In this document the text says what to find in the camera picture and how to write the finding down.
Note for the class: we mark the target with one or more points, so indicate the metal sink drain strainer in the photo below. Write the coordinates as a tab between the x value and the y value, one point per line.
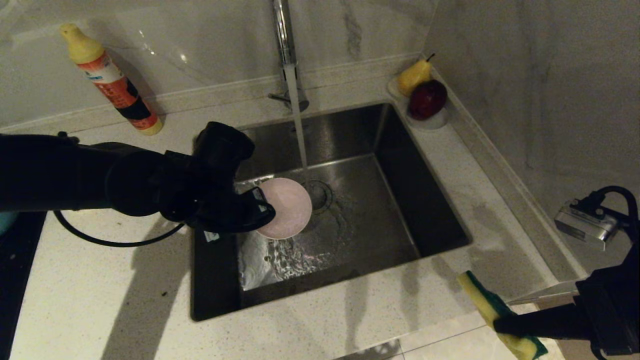
322	195

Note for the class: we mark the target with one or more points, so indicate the small white dish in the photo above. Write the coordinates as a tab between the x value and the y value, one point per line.
434	125

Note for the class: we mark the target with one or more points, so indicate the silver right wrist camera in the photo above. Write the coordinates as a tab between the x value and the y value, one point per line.
585	225

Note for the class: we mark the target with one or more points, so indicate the green and yellow sponge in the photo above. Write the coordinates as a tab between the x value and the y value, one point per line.
482	300

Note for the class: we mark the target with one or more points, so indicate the black induction cooktop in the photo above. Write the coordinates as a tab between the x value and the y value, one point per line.
15	275

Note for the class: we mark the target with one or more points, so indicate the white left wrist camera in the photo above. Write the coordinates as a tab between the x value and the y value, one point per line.
212	236

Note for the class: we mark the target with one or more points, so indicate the yellow pear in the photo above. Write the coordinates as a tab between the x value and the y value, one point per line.
413	77

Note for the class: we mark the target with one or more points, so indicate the orange dish soap bottle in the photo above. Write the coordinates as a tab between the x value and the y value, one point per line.
117	85

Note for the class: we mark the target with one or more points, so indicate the beige wooden cabinet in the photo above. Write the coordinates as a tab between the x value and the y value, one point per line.
545	297

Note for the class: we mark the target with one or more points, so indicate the pink plastic bowl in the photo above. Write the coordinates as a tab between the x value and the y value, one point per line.
287	210

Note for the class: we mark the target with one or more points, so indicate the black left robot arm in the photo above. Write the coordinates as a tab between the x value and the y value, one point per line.
75	175

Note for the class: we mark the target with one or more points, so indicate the chrome faucet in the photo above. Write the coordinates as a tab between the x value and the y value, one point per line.
283	35

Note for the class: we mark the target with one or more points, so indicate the stainless steel sink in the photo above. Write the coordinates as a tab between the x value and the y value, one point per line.
380	200

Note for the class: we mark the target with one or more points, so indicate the blue plastic bowl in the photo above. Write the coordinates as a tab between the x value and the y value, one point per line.
6	222

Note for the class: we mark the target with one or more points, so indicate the dark red apple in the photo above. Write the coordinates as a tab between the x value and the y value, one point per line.
427	100

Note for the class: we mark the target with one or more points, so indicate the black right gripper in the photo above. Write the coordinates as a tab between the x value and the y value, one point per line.
615	310

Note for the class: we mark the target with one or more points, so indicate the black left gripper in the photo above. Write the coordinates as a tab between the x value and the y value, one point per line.
230	212

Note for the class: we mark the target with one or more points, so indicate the running water stream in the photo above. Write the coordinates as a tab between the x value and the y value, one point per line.
298	130

